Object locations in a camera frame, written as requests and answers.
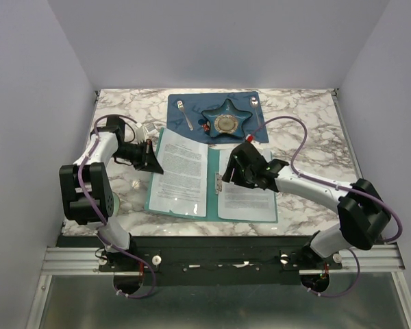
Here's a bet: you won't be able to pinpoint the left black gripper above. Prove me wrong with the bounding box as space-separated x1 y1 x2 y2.
112 138 164 173

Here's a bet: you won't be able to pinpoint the metal folder clip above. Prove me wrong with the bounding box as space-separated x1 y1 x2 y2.
214 172 223 195

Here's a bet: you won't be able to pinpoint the printed paper sheets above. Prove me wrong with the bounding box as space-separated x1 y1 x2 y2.
213 149 278 223

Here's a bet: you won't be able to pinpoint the teal plastic folder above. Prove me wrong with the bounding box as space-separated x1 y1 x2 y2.
144 127 280 224

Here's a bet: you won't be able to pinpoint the single printed paper sheet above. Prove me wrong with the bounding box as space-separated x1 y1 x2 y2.
145 128 208 219

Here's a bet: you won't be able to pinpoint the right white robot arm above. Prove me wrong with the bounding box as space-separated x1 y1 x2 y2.
222 141 391 269

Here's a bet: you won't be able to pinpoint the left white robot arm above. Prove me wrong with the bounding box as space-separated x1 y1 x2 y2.
59 114 164 271

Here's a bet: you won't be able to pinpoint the green floral bowl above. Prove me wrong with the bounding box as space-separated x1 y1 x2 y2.
112 193 121 217

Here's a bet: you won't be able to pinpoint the blue star-shaped dish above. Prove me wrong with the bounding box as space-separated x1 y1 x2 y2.
201 99 253 138

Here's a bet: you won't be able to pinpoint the blue placemat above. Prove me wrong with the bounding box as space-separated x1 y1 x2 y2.
166 91 269 145

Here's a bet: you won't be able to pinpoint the silver spoon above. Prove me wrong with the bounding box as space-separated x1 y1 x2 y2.
249 97 262 130

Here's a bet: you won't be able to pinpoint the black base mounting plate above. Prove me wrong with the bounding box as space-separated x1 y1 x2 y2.
57 236 360 291

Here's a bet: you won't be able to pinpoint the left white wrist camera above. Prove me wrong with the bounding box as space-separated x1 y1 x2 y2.
134 123 157 143

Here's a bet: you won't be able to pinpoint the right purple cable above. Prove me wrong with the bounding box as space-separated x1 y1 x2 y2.
245 116 405 298

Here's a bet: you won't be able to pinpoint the aluminium frame rail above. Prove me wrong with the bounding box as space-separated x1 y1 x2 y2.
26 244 411 328

